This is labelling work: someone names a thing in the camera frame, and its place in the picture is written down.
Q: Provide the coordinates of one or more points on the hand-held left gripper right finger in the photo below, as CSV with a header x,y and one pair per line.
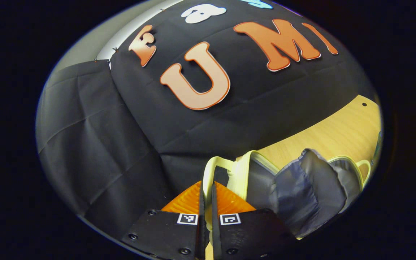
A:
x,y
215,242

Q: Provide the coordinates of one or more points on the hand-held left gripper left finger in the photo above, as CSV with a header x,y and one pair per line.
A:
x,y
201,238

